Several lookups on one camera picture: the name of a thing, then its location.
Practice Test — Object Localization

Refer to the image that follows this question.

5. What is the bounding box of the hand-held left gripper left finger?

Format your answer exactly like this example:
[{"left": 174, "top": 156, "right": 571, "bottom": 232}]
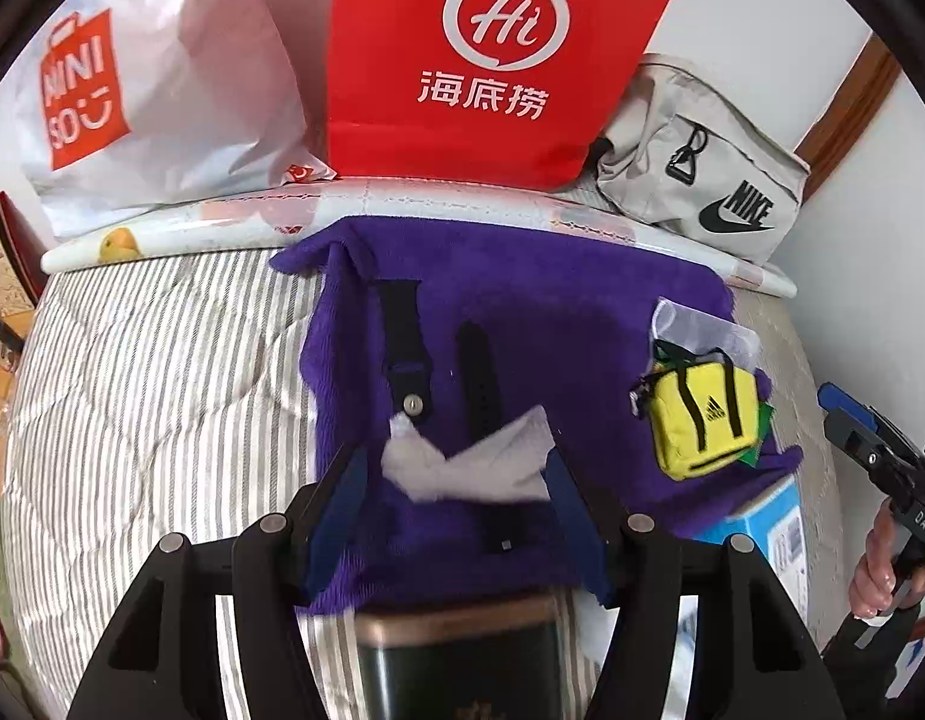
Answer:
[{"left": 68, "top": 442, "right": 370, "bottom": 720}]

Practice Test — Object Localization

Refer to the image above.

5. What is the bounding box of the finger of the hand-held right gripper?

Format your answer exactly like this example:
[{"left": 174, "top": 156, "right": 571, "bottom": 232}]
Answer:
[{"left": 816, "top": 381, "right": 921, "bottom": 492}]

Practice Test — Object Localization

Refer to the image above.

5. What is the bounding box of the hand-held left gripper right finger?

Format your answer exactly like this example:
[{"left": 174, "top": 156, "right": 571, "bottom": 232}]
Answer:
[{"left": 545, "top": 450, "right": 846, "bottom": 720}]

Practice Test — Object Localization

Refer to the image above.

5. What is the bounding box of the green snack packet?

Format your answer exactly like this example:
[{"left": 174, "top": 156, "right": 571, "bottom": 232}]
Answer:
[{"left": 740, "top": 397, "right": 779, "bottom": 470}]

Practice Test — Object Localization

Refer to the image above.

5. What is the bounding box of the white tissue paper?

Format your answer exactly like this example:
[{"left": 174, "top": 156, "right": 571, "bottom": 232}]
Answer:
[{"left": 382, "top": 405, "right": 554, "bottom": 503}]

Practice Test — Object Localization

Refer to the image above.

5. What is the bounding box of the yellow mini bag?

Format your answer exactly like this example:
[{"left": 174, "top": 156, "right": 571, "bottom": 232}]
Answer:
[{"left": 631, "top": 345, "right": 764, "bottom": 481}]

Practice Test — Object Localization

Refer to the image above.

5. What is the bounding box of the clear bubble wrap piece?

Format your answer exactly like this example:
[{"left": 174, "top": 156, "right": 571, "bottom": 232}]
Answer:
[{"left": 650, "top": 298, "right": 759, "bottom": 372}]

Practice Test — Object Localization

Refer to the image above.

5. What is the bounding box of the long black watch strap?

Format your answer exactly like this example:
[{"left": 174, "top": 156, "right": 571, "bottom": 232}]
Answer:
[{"left": 457, "top": 322, "right": 519, "bottom": 556}]

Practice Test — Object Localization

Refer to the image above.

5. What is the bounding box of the black watch strap with pin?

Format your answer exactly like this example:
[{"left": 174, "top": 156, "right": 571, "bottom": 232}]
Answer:
[{"left": 376, "top": 279, "right": 434, "bottom": 421}]

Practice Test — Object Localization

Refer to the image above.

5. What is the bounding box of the person's right forearm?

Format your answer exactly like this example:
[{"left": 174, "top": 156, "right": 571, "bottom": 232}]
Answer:
[{"left": 818, "top": 600, "right": 925, "bottom": 720}]

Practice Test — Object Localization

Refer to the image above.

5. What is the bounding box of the person's right hand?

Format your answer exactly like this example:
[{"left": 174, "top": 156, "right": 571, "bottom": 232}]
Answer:
[{"left": 848, "top": 502, "right": 924, "bottom": 620}]

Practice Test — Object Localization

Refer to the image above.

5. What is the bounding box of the blue and white box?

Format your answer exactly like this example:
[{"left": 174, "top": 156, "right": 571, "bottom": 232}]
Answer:
[{"left": 687, "top": 474, "right": 804, "bottom": 616}]

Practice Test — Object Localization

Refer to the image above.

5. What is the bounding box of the dark green tin box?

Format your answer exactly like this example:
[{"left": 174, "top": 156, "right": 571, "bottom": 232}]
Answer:
[{"left": 353, "top": 592, "right": 569, "bottom": 720}]

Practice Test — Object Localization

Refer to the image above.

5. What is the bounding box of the striped bed mattress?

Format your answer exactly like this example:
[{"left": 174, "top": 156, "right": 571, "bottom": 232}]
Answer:
[{"left": 0, "top": 240, "right": 869, "bottom": 720}]

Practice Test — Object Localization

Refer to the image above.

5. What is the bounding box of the purple towel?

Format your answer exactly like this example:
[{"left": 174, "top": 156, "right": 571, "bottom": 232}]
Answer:
[{"left": 269, "top": 216, "right": 804, "bottom": 616}]

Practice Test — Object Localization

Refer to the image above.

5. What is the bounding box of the grey sports bag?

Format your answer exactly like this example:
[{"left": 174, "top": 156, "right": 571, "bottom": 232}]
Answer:
[{"left": 593, "top": 52, "right": 812, "bottom": 267}]

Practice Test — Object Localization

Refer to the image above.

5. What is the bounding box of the white printed paper roll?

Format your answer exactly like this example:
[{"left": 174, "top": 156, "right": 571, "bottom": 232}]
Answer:
[{"left": 41, "top": 176, "right": 800, "bottom": 301}]

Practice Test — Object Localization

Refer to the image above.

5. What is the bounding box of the red paper bag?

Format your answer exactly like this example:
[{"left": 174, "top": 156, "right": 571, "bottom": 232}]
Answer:
[{"left": 323, "top": 0, "right": 692, "bottom": 192}]

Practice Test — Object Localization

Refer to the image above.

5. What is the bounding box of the brown gift box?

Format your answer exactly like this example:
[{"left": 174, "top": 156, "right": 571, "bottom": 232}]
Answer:
[{"left": 0, "top": 191, "right": 51, "bottom": 320}]

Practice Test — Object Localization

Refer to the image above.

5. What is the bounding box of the white plastic shopping bag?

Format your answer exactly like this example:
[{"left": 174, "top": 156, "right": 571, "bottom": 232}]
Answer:
[{"left": 16, "top": 0, "right": 340, "bottom": 241}]

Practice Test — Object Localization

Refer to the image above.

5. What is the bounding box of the wooden door frame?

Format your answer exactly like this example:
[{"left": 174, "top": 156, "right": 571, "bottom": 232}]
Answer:
[{"left": 796, "top": 34, "right": 906, "bottom": 203}]

